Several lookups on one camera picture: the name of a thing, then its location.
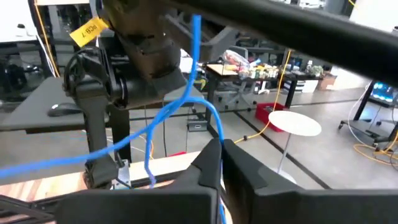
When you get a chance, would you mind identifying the grey floor box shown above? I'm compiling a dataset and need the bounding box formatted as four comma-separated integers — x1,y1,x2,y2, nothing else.
187,119,208,133

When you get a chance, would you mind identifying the red floor bin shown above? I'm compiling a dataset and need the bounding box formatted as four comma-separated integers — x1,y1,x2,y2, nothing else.
254,102,289,133

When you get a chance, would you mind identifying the blue cord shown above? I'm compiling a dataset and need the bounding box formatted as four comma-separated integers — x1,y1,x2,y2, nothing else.
0,14,226,224

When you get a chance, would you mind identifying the yellow coiled floor cable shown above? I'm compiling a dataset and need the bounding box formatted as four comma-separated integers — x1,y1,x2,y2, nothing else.
353,130,398,166

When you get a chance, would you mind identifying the blue lit monitor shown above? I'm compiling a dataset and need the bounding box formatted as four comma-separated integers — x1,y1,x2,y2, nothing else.
371,81,398,103

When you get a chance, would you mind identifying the grey desk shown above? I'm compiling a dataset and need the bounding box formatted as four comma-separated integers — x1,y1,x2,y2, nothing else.
0,76,206,164

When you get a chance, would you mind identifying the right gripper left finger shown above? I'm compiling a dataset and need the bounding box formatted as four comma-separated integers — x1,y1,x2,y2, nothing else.
57,138,222,224

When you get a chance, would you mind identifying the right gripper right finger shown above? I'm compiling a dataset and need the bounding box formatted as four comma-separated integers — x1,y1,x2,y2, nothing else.
223,139,398,224

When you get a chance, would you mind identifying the clear plastic bag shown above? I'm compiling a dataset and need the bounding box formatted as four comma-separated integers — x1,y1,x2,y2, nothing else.
221,49,252,74

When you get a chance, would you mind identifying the cardboard box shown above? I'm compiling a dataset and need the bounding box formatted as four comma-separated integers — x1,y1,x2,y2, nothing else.
317,74,338,91

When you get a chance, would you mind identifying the grey office chair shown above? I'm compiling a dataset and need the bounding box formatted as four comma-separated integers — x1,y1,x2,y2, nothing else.
214,45,265,111

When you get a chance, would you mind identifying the white floor lamp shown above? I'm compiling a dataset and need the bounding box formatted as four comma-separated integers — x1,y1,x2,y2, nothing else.
267,110,323,185

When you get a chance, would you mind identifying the black cluttered table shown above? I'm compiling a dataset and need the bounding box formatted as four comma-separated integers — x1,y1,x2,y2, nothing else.
203,62,330,125

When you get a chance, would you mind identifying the yellow label tag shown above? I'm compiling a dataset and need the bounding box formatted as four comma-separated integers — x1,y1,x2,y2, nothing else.
68,16,109,48

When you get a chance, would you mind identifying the black aluminium rig frame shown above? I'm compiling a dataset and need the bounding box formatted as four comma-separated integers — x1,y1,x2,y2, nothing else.
0,158,200,224

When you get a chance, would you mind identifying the black computer mouse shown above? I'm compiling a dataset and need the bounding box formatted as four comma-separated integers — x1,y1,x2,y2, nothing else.
46,102,83,118

